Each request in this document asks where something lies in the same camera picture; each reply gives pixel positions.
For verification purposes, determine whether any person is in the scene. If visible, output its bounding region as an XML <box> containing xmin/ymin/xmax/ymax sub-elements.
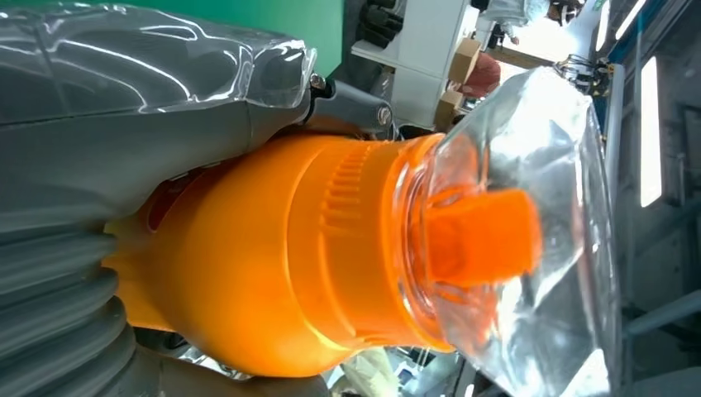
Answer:
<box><xmin>459</xmin><ymin>50</ymin><xmax>502</xmax><ymax>101</ymax></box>

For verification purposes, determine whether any white partition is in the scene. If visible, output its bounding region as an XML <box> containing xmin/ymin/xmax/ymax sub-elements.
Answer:
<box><xmin>350</xmin><ymin>0</ymin><xmax>486</xmax><ymax>130</ymax></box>

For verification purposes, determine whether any orange bottle with clear cap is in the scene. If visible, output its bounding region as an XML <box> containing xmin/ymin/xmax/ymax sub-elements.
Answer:
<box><xmin>101</xmin><ymin>65</ymin><xmax>622</xmax><ymax>397</ymax></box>

